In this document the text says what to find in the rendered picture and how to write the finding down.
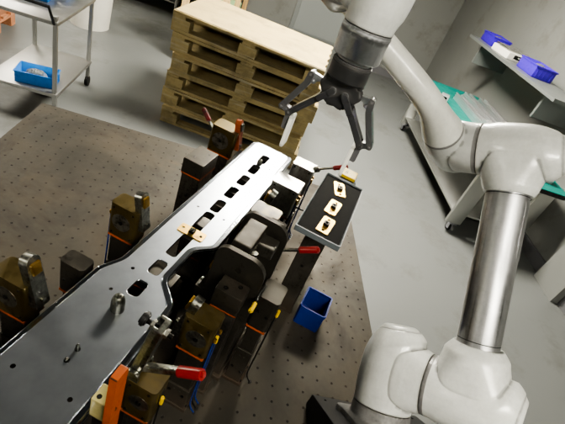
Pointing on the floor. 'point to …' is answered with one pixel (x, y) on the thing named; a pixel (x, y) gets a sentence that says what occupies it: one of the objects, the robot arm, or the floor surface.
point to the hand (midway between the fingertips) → (313, 153)
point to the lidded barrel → (102, 18)
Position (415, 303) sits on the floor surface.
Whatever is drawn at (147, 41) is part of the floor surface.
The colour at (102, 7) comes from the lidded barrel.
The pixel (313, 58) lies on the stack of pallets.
